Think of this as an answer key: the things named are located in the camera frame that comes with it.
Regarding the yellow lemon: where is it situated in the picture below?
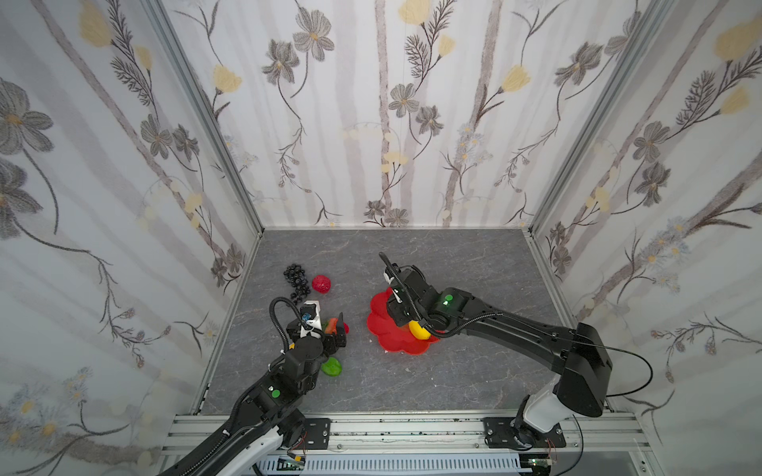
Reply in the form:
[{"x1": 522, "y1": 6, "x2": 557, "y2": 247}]
[{"x1": 408, "y1": 321, "x2": 431, "y2": 341}]

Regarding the red flower-shaped plate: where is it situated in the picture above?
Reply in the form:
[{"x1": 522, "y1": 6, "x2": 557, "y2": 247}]
[{"x1": 366, "y1": 288, "x2": 438, "y2": 356}]

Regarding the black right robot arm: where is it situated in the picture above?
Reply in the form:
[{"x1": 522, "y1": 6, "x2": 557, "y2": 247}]
[{"x1": 384, "y1": 263, "x2": 633, "y2": 448}]

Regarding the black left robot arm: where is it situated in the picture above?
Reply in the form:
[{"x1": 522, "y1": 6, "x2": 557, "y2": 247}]
[{"x1": 162, "y1": 315, "x2": 346, "y2": 475}]

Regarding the dark red wrinkled fruit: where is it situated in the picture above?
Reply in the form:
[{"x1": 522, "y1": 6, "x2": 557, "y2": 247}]
[{"x1": 312, "y1": 275, "x2": 331, "y2": 295}]

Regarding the red strawberry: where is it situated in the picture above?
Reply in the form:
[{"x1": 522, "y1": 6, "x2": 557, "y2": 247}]
[{"x1": 323, "y1": 317, "x2": 349, "y2": 335}]

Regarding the green lime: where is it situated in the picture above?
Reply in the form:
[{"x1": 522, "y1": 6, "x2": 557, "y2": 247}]
[{"x1": 321, "y1": 357, "x2": 343, "y2": 377}]

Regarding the black grape bunch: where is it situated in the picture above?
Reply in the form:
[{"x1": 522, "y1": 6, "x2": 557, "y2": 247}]
[{"x1": 283, "y1": 264, "x2": 311, "y2": 305}]

